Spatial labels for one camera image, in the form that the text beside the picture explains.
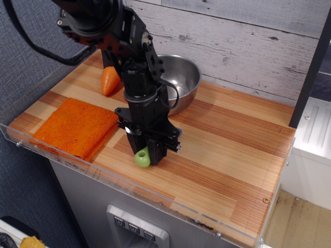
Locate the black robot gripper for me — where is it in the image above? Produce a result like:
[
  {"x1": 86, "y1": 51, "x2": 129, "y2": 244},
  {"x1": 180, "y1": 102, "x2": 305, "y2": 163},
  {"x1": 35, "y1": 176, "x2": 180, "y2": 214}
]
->
[{"x1": 115, "y1": 89, "x2": 182, "y2": 165}]

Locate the green handled grey spatula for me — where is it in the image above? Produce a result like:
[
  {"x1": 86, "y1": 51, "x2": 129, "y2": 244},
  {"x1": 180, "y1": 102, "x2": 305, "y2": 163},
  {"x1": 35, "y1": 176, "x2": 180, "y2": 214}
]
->
[{"x1": 134, "y1": 146, "x2": 151, "y2": 168}]

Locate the stainless steel bowl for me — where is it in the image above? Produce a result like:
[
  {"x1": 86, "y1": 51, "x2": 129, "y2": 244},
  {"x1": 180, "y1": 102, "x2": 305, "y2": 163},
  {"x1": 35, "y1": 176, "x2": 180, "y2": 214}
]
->
[{"x1": 155, "y1": 54, "x2": 202, "y2": 116}]

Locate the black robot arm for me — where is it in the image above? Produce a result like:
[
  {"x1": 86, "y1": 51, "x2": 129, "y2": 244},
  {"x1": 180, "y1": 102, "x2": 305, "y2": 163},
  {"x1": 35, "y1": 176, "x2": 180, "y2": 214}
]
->
[{"x1": 56, "y1": 1, "x2": 181, "y2": 165}]

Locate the orange folded cloth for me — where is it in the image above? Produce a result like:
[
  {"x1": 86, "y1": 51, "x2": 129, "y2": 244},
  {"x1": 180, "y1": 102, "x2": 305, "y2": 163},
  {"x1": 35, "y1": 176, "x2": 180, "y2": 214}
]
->
[{"x1": 29, "y1": 98, "x2": 118, "y2": 162}]

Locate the orange plastic carrot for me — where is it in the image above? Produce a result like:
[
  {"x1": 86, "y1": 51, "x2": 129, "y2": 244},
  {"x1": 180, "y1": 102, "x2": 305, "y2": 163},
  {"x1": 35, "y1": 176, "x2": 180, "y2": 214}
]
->
[{"x1": 101, "y1": 66, "x2": 121, "y2": 96}]

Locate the grey toy fridge cabinet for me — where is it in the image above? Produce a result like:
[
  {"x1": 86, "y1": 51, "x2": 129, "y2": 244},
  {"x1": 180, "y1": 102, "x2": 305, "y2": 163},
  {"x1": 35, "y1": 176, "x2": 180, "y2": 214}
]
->
[{"x1": 51, "y1": 161, "x2": 234, "y2": 247}]

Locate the silver dispenser button panel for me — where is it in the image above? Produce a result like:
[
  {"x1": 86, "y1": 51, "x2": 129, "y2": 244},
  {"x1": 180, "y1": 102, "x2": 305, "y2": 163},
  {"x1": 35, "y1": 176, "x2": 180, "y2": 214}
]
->
[{"x1": 107, "y1": 204, "x2": 170, "y2": 247}]

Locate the clear acrylic front guard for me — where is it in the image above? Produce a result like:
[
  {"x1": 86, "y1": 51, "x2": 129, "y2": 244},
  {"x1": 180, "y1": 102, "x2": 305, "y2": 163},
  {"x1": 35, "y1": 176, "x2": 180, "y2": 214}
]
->
[{"x1": 1, "y1": 125, "x2": 264, "y2": 247}]

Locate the clear acrylic guard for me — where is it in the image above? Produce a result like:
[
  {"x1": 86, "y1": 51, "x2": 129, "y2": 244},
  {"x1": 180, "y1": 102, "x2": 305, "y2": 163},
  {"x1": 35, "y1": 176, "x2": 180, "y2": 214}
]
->
[
  {"x1": 1, "y1": 125, "x2": 264, "y2": 247},
  {"x1": 0, "y1": 37, "x2": 101, "y2": 125}
]

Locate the clear acrylic left guard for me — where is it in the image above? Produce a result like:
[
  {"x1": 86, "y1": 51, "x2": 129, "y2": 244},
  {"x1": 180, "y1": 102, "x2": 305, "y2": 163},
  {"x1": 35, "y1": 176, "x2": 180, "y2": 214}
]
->
[{"x1": 0, "y1": 37, "x2": 101, "y2": 125}]

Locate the white ribbed side unit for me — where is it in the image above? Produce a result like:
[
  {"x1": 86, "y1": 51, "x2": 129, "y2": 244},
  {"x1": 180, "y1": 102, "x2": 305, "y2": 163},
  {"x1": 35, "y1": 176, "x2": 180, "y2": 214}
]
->
[{"x1": 294, "y1": 97, "x2": 330, "y2": 159}]

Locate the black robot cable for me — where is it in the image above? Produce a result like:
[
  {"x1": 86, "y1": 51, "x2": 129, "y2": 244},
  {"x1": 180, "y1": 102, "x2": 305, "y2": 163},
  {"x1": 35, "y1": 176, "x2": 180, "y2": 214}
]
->
[{"x1": 5, "y1": 0, "x2": 99, "y2": 67}]

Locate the dark right upright post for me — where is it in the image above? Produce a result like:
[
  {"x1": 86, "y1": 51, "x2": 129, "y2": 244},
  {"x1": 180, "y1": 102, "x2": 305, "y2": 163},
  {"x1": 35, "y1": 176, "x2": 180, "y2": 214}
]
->
[{"x1": 289, "y1": 10, "x2": 330, "y2": 128}]

